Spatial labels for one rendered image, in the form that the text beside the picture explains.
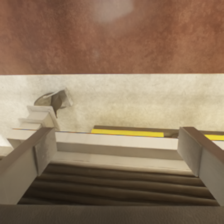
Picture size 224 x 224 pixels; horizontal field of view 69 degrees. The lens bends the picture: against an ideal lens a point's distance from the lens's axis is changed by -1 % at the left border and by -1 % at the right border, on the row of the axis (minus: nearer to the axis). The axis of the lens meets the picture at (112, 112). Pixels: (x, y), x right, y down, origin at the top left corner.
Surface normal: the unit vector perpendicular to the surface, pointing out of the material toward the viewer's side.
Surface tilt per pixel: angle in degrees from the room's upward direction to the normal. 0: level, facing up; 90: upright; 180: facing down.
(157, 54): 0
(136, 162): 90
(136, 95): 0
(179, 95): 0
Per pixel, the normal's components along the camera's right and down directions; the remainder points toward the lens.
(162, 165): -0.06, -0.77
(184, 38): -0.13, 0.63
